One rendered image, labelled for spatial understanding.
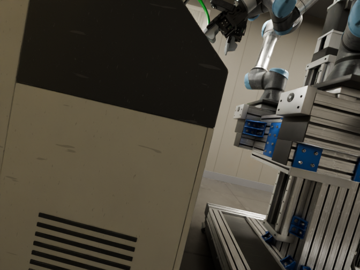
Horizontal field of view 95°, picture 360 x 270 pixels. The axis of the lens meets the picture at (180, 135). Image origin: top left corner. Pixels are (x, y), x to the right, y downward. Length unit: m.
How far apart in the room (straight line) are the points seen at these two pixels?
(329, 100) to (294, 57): 2.84
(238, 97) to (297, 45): 1.27
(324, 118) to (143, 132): 0.57
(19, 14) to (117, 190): 0.56
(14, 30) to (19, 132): 0.28
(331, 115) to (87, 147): 0.76
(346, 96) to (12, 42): 1.02
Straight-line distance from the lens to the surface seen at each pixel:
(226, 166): 2.97
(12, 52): 0.70
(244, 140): 1.11
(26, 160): 0.66
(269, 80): 1.25
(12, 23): 0.73
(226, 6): 0.92
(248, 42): 3.26
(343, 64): 0.84
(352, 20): 0.74
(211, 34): 0.88
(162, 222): 0.54
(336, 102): 0.73
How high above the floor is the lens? 0.78
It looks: 4 degrees down
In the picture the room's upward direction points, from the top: 13 degrees clockwise
